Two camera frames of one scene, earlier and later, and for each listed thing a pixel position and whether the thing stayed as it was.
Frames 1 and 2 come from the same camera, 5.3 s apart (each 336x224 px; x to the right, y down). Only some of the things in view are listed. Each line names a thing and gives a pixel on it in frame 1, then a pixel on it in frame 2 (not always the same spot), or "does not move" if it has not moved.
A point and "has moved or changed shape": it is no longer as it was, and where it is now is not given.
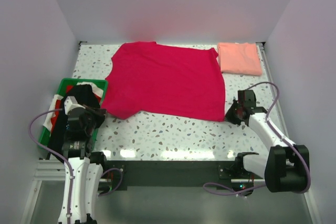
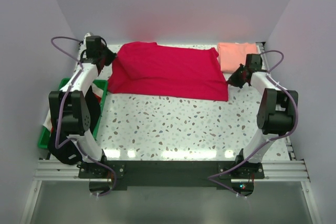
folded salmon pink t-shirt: x=239 y=58 does not move
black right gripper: x=229 y=115 → x=233 y=80
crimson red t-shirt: x=165 y=78 has moved or changed shape
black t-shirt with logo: x=88 y=100 does not move
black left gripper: x=100 y=114 → x=111 y=55
